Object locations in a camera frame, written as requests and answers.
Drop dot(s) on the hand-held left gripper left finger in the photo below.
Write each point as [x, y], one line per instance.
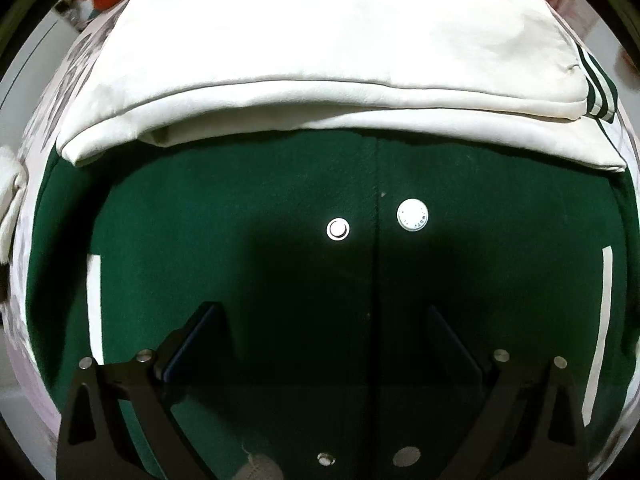
[197, 341]

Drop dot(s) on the green varsity jacket cream sleeves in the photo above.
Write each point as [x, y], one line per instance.
[250, 185]

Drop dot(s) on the white pillow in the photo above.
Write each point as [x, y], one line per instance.
[11, 195]

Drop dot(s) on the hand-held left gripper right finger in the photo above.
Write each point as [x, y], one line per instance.
[450, 346]

